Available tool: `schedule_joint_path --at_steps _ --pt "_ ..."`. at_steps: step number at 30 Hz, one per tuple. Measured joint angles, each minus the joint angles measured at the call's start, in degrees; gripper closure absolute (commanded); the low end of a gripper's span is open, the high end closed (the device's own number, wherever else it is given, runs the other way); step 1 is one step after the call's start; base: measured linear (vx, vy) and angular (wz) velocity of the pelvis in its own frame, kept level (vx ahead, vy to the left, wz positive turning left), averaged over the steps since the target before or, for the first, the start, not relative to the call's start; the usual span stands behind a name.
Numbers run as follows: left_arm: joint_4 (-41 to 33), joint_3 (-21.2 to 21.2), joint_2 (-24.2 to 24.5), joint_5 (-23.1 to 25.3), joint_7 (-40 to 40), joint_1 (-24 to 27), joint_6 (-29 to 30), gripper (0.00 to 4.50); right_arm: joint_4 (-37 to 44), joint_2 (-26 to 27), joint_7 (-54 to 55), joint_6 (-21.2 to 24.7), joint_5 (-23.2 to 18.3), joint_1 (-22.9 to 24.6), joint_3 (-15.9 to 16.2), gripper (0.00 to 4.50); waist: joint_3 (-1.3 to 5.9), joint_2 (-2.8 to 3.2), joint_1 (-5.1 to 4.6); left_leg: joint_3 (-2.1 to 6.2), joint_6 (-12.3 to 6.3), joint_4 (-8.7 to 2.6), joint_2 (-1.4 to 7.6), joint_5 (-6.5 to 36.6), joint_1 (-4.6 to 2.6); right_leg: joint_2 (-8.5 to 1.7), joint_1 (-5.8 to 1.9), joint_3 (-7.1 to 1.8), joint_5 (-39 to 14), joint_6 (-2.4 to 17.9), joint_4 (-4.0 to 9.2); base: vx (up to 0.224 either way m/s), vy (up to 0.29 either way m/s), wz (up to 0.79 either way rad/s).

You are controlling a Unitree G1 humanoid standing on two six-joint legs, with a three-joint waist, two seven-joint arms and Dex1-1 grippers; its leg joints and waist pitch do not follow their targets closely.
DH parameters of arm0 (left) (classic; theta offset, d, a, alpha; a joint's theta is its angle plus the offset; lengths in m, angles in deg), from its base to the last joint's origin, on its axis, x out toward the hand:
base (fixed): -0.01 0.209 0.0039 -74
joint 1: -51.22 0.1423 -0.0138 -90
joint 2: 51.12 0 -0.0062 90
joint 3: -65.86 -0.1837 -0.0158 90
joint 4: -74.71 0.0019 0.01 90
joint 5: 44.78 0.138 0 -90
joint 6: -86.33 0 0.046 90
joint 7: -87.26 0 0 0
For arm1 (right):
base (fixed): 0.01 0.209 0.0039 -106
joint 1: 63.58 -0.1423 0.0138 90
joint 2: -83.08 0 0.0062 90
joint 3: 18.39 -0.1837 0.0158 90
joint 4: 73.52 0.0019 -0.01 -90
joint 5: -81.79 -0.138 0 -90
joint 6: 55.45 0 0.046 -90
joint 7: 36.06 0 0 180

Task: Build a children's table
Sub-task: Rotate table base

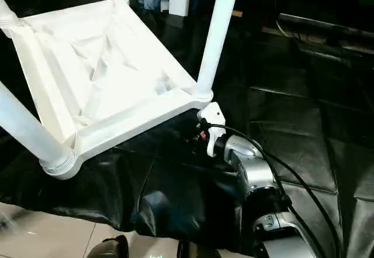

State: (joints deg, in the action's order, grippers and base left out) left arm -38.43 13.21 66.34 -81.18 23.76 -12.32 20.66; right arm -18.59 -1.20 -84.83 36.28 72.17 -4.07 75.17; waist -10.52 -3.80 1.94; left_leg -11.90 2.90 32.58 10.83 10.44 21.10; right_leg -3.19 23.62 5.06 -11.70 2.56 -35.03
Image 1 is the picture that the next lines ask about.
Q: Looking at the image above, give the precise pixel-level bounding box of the white plastic table top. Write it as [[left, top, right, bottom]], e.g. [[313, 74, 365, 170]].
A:
[[5, 0, 214, 181]]

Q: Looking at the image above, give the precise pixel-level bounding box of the black work mat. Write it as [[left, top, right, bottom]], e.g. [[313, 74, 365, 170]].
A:
[[0, 0, 374, 254]]

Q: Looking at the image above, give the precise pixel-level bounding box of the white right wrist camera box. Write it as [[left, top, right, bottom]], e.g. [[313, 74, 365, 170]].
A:
[[197, 102, 227, 157]]

